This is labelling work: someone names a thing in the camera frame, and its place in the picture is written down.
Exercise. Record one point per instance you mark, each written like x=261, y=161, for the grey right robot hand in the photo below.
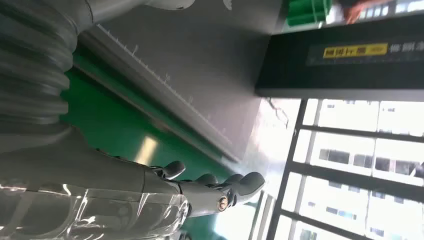
x=82, y=185

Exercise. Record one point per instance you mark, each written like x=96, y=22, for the black window frame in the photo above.
x=348, y=180

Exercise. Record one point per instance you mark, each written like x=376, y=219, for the green plastic crate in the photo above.
x=306, y=11

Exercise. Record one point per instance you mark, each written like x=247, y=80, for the green conveyor belt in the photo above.
x=109, y=126

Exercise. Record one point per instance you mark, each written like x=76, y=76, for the black inbound scanner machine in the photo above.
x=331, y=74

